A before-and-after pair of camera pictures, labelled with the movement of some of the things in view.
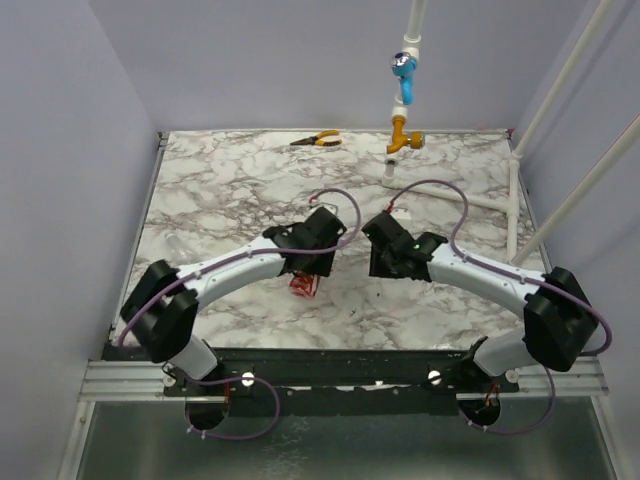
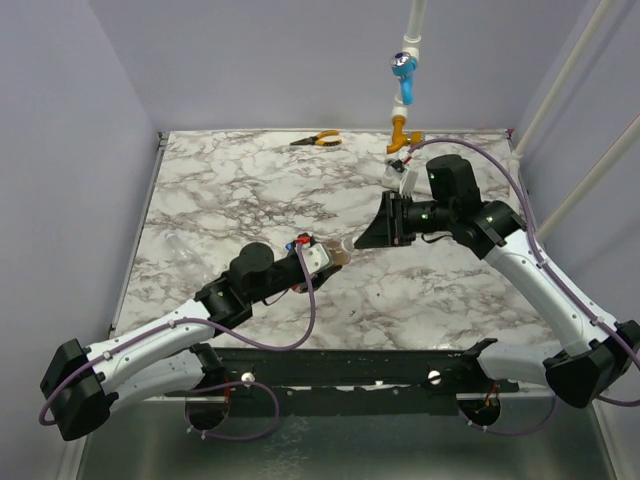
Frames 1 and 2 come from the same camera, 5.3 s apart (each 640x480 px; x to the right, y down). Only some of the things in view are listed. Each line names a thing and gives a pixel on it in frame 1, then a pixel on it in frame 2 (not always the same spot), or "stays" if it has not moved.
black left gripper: (319, 265) to (318, 279)
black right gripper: (385, 263) to (393, 219)
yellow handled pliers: (317, 140) stays
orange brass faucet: (416, 140) stays
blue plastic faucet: (403, 65) stays
